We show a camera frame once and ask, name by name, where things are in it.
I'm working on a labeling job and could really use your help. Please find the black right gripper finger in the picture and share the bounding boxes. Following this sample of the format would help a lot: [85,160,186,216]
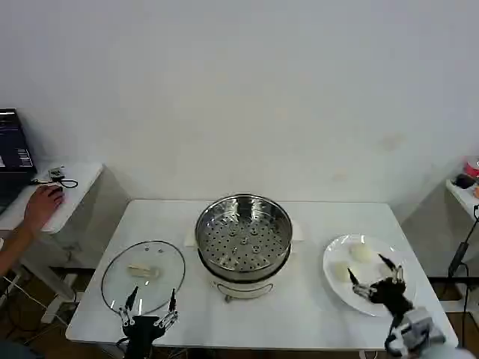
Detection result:
[378,254,406,283]
[347,267,372,301]

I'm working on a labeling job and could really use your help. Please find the small white side table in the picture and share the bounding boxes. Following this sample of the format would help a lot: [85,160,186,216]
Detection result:
[445,177,479,225]

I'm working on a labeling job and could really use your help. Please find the thin black desk cable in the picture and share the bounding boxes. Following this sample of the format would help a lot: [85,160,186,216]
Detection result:
[29,178,79,189]

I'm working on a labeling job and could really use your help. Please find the white round plate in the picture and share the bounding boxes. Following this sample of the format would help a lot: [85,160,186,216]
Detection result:
[323,233,418,318]

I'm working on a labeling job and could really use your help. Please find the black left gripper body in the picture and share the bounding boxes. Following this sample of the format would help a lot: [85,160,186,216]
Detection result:
[122,315,161,359]

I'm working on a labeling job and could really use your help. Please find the white floor cable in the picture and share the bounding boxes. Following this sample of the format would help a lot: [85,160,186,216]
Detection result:
[0,274,72,326]

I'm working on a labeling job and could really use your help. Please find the white side desk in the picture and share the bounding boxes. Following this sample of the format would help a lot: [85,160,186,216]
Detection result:
[0,161,105,323]

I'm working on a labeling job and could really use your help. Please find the white cooker pot base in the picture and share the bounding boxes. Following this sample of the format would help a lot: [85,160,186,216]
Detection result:
[198,245,291,304]

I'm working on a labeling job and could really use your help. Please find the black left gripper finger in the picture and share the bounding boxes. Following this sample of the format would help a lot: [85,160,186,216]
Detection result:
[153,287,180,330]
[118,286,140,327]

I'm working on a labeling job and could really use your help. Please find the black cable with adapter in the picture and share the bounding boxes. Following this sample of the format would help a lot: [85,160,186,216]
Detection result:
[448,204,479,337]

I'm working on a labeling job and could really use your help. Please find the black laptop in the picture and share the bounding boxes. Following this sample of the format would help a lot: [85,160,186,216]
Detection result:
[0,108,39,216]

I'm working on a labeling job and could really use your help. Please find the round glass lid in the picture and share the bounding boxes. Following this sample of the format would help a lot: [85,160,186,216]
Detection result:
[100,240,187,316]

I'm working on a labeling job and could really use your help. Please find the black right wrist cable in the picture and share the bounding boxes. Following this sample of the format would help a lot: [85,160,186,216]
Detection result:
[384,316,409,356]

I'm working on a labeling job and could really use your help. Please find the person's hand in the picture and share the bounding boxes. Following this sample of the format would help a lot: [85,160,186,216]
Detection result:
[22,185,65,236]

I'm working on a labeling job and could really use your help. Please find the small black object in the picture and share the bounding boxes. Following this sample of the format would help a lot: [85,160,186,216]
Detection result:
[451,173,477,190]

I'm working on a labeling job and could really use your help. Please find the steel perforated steamer basket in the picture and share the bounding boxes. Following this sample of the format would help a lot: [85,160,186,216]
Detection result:
[194,192,293,282]

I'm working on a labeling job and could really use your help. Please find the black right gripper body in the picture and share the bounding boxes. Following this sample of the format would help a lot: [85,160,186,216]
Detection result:
[368,278,415,319]

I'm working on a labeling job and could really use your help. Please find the black floor cable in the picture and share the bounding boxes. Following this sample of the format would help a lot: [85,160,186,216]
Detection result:
[0,276,78,343]

